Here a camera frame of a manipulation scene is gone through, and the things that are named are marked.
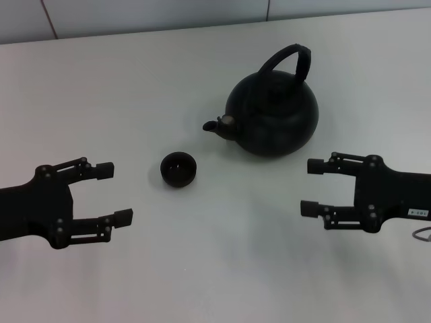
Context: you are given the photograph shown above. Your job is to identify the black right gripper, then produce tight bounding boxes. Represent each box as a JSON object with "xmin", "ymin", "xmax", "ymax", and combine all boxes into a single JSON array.
[{"xmin": 300, "ymin": 151, "xmax": 431, "ymax": 234}]

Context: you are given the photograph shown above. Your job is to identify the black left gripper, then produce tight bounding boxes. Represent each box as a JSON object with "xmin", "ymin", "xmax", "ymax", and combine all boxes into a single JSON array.
[{"xmin": 0, "ymin": 156, "xmax": 134, "ymax": 250}]

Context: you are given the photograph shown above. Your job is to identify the small dark teacup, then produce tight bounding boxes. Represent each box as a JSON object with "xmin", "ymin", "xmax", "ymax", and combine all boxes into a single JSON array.
[{"xmin": 160, "ymin": 151, "xmax": 198, "ymax": 188}]

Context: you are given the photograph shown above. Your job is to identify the black round teapot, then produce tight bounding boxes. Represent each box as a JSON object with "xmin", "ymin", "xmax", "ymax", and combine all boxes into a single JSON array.
[{"xmin": 201, "ymin": 43, "xmax": 320, "ymax": 157}]

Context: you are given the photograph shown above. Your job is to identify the right gripper cable with plugs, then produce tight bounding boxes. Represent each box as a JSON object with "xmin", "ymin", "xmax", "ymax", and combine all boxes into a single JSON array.
[{"xmin": 412, "ymin": 227, "xmax": 431, "ymax": 242}]

